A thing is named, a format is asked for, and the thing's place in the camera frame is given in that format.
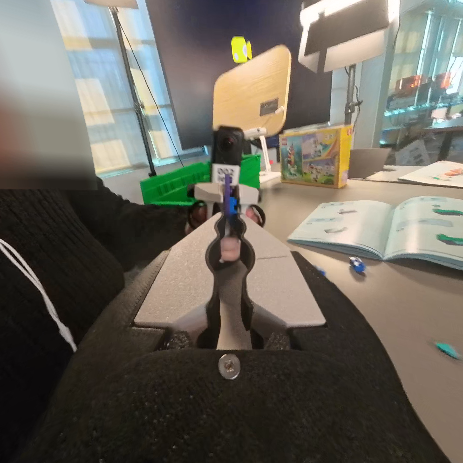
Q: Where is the large black screen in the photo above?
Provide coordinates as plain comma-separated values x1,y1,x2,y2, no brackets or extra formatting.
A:
145,0,333,150

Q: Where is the purple and blue lego assembly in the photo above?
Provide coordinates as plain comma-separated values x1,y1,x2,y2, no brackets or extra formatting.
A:
221,173,242,226

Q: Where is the person's left hand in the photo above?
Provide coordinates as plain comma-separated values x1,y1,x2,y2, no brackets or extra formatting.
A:
186,208,265,262

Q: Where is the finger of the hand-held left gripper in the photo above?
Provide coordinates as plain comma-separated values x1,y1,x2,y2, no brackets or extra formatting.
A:
236,184,260,204
195,182,224,204

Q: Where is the person's left forearm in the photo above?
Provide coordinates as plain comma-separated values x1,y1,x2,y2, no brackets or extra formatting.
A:
65,177,190,272

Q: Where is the light wooden board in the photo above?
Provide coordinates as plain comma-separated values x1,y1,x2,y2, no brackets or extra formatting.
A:
213,45,292,137

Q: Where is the yellow sticker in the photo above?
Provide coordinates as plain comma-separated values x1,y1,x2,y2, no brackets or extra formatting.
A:
231,36,253,64

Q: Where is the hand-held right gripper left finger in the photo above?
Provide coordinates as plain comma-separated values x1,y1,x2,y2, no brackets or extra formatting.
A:
134,213,222,349

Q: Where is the grey laptop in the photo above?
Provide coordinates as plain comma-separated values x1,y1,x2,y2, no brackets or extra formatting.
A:
348,148,392,179

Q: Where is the teal lego piece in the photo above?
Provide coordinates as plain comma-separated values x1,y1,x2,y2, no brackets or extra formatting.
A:
435,341,461,360

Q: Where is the yellow lego box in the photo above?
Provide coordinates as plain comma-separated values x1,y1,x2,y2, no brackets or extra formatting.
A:
279,125,354,189

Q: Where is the black knit sweater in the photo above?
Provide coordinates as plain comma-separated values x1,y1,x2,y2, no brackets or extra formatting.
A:
0,187,125,463

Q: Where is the white printed paper sheet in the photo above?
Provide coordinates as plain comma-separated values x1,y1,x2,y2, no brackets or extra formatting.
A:
394,139,432,165

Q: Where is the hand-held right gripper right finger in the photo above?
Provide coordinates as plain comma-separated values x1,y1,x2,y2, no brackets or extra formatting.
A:
237,213,327,349

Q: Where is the black tripod stand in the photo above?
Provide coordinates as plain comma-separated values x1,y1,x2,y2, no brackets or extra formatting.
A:
84,0,181,178

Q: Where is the black light stand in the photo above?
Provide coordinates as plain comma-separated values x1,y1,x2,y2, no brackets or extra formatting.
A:
343,64,363,126

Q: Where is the softbox light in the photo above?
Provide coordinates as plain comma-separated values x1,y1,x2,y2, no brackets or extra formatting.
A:
298,0,390,73

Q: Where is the white cord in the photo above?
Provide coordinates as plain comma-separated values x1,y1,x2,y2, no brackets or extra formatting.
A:
0,238,78,352

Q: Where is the open light blue instruction booklet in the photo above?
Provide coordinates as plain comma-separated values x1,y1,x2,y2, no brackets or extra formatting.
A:
287,196,463,271

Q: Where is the green plastic crate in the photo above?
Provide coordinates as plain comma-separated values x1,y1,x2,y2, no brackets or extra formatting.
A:
140,153,261,207

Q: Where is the white booklet with orange print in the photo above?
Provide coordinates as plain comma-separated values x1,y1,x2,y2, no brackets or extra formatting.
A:
397,161,463,189

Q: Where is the white desk stand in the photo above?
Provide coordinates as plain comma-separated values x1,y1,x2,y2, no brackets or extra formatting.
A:
244,106,284,184

